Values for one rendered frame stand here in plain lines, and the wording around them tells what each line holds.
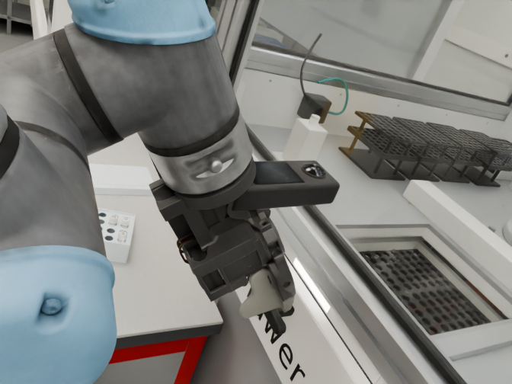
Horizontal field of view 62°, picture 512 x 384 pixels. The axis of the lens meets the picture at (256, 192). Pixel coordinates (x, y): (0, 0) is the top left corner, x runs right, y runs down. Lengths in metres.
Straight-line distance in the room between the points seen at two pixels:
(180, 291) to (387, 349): 0.36
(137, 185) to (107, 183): 0.06
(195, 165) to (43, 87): 0.11
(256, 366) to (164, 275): 0.21
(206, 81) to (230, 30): 0.49
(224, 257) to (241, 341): 0.33
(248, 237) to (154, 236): 0.44
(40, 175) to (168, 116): 0.13
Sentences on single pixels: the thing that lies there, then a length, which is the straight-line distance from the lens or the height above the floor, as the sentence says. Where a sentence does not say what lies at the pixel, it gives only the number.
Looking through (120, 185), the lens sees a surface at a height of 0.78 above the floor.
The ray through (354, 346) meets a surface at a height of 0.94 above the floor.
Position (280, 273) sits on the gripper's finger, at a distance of 0.40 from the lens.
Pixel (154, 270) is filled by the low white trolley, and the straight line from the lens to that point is 0.72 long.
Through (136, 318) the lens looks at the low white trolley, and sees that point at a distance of 0.65.
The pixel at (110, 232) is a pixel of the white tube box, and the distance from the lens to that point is 0.74.
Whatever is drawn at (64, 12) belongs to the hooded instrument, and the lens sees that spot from 1.11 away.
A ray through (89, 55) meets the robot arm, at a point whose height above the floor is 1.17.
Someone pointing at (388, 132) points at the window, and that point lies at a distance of 0.46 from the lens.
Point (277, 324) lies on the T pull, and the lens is 0.49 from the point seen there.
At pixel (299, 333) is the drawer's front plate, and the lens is 0.52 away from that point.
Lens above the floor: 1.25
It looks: 28 degrees down
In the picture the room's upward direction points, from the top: 21 degrees clockwise
